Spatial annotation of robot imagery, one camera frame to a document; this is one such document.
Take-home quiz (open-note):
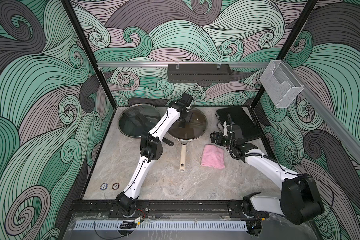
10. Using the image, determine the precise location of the glass pot lid black knob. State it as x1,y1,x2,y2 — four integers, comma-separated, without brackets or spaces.
168,109,208,141

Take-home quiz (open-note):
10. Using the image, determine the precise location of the pink cloth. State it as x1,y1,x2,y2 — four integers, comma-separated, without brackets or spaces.
201,145,225,170

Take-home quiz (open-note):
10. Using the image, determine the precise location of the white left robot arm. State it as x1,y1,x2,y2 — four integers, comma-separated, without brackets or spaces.
116,97,193,216

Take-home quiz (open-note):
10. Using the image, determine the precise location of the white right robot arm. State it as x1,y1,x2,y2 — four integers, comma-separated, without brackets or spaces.
210,122,325,225

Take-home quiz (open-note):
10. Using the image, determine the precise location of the glass lid on black pan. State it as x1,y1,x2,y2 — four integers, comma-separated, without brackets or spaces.
118,104,162,138

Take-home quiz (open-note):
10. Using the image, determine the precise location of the black case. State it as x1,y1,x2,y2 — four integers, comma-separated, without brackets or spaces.
216,106,261,142

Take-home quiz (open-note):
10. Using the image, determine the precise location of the black frying pan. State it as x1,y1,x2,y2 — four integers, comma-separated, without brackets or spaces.
117,103,175,147

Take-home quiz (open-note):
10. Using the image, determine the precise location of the red poker chip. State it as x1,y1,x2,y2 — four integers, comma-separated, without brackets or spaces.
112,183,120,191

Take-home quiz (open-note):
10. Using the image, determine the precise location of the blue poker chip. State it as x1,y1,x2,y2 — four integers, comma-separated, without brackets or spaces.
100,183,108,191

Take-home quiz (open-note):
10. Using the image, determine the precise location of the brown pan beige handle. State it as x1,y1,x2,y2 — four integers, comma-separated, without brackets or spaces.
167,107,208,172

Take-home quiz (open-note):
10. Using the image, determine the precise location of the black wall shelf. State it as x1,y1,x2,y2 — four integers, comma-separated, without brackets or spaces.
167,64,232,84

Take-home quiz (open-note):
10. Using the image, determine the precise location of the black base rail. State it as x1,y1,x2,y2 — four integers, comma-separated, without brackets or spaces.
69,200,270,220

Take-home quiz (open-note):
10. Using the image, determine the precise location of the aluminium back rail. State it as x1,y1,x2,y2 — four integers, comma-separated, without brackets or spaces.
97,61,270,68

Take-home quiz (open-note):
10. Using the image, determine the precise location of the aluminium rail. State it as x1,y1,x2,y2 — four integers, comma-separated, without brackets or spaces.
97,61,270,68
282,62,360,164

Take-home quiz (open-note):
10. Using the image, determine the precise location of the clear wall bin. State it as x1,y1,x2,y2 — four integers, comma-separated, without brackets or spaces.
260,60,304,109

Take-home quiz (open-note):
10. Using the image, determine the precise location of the white cable duct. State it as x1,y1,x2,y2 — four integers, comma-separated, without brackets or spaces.
73,220,248,231

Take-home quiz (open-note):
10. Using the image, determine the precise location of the aluminium right rail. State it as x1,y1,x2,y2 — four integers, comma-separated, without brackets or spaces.
282,62,360,164

